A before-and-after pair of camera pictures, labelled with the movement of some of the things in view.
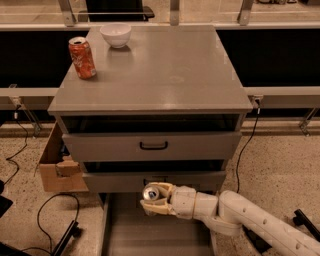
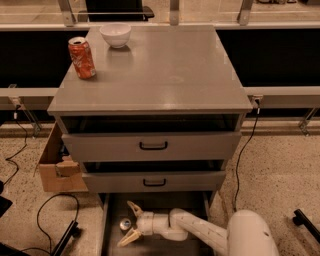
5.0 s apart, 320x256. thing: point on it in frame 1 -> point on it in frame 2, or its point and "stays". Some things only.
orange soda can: [82, 57] stays
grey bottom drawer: [126, 230] stays
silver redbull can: [151, 193] -> [125, 224]
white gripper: [183, 201] -> [145, 223]
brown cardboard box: [60, 173] stays
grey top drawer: [152, 137] stays
